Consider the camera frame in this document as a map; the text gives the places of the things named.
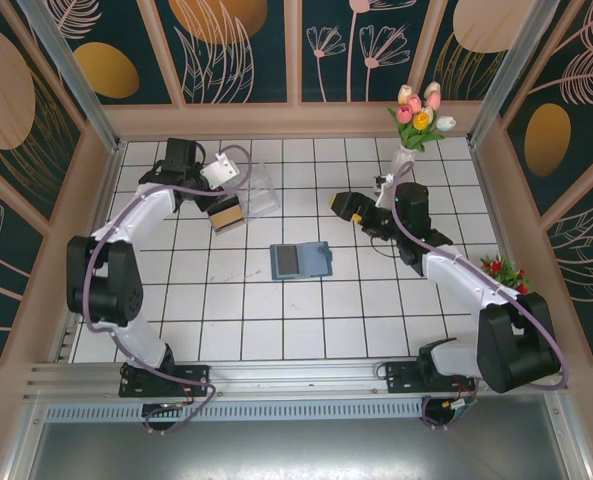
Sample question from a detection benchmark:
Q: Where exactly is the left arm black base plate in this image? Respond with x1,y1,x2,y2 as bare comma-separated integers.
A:
119,363,211,399

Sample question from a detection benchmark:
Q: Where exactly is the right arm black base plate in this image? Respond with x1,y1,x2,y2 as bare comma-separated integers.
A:
384,359,477,394

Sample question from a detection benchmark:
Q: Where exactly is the tan card with black stripe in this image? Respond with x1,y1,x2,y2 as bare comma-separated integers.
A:
209,203,241,227

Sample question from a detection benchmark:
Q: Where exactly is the blue card holder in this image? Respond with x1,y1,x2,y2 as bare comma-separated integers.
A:
269,241,335,281

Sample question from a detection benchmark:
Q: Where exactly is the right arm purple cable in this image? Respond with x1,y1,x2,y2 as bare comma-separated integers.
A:
390,162,570,431

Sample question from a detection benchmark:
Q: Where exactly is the slotted grey cable tray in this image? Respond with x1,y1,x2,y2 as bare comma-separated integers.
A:
43,397,427,421

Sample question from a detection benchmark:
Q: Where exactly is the small red flower plant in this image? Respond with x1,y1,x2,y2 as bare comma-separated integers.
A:
479,253,533,296

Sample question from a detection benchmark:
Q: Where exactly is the aluminium corner post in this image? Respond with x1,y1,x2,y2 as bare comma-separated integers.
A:
468,0,562,146
18,0,127,154

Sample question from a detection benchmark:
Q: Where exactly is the tulip bouquet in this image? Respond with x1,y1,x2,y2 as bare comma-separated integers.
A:
386,81,458,151

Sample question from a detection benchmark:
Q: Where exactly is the aluminium frame rail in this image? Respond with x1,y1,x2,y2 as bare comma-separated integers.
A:
23,355,570,401

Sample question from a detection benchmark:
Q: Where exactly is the white ribbed vase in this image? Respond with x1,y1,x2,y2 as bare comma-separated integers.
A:
390,144,417,184

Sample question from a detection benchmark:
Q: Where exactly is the clear acrylic box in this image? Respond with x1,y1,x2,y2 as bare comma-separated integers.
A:
223,162,282,222

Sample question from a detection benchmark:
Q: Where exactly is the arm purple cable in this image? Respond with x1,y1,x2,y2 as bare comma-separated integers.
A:
390,162,570,431
83,144,255,436

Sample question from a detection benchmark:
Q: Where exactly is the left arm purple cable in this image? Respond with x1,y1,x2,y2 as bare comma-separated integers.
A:
83,144,255,436

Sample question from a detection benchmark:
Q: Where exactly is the grey metal sheet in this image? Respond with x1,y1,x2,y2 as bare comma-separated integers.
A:
25,419,577,480

